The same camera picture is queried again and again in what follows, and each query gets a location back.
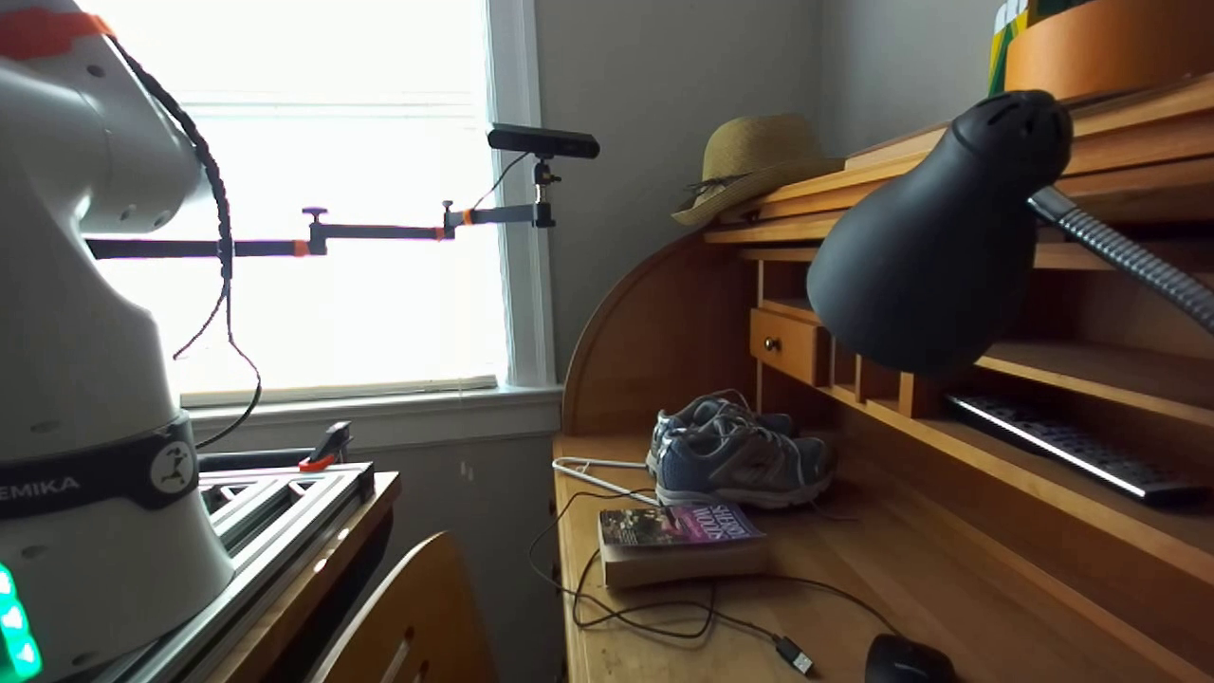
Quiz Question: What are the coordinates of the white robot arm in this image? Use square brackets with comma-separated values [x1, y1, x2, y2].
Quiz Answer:
[0, 0, 233, 683]

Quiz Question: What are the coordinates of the black computer keyboard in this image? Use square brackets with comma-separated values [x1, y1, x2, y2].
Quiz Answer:
[952, 393, 1210, 507]

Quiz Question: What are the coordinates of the grey blue sneaker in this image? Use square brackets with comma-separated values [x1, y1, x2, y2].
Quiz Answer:
[645, 390, 837, 507]

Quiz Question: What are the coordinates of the thick paperback book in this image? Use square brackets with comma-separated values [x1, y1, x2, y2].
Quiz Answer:
[595, 506, 771, 593]

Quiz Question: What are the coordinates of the straw hat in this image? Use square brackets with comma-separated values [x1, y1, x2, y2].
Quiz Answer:
[671, 113, 837, 226]

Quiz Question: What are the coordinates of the black desk lamp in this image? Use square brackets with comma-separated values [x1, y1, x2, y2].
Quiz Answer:
[803, 92, 1214, 377]

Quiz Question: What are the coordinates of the wooden chair back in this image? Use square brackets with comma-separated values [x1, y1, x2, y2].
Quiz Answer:
[307, 531, 498, 683]

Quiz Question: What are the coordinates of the black computer mouse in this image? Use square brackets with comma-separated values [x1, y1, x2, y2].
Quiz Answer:
[866, 632, 957, 683]

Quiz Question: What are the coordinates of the orange round container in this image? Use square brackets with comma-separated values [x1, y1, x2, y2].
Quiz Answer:
[1000, 0, 1214, 104]

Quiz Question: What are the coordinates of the white cable on desk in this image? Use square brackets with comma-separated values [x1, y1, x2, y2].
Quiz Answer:
[551, 450, 659, 507]

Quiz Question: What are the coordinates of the black camera on boom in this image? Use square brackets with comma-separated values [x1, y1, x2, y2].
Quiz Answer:
[484, 125, 598, 158]

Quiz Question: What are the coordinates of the black usb cable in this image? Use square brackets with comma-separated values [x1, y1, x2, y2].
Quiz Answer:
[552, 488, 901, 680]

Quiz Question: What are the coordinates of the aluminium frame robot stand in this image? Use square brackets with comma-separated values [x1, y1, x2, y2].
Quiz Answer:
[95, 422, 396, 683]

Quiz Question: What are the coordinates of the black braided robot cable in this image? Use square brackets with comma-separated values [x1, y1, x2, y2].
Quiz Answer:
[106, 34, 265, 446]

